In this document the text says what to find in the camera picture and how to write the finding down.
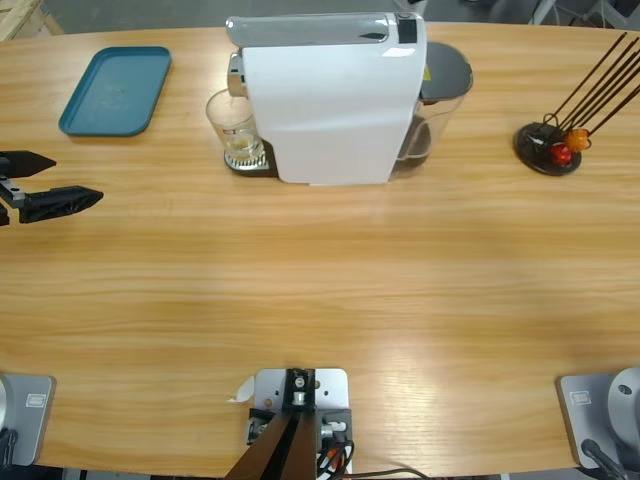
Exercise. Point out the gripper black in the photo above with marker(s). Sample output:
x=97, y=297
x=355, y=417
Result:
x=10, y=195

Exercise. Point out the clear drinking glass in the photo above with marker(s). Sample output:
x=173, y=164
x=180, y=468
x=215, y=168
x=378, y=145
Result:
x=232, y=125

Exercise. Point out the silver coffee machine lever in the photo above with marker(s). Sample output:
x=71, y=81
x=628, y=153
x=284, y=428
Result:
x=310, y=30

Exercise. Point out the white capsule coffee machine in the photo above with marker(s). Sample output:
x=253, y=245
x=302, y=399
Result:
x=330, y=110

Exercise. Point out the red coffee capsule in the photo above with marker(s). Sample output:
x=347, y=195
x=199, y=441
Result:
x=561, y=153

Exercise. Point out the orange coffee capsule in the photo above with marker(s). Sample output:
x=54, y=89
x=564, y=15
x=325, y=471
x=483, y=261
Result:
x=578, y=140

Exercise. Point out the teal plastic tray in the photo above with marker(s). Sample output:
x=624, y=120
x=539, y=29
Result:
x=115, y=90

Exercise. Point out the wooden pallet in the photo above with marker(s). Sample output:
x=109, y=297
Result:
x=20, y=15

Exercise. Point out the metal drip tray grate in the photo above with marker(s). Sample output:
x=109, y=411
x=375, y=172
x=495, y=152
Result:
x=250, y=166

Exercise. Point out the white paper scrap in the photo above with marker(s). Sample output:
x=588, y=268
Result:
x=245, y=390

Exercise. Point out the clear water tank black lid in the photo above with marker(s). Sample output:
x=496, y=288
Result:
x=445, y=70

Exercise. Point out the black capsule holder with rods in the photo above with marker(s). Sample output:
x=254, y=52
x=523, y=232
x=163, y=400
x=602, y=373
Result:
x=535, y=157

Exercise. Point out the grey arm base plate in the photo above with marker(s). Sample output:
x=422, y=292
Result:
x=30, y=415
x=595, y=415

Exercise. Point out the white background metal frame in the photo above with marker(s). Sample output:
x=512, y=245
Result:
x=545, y=7

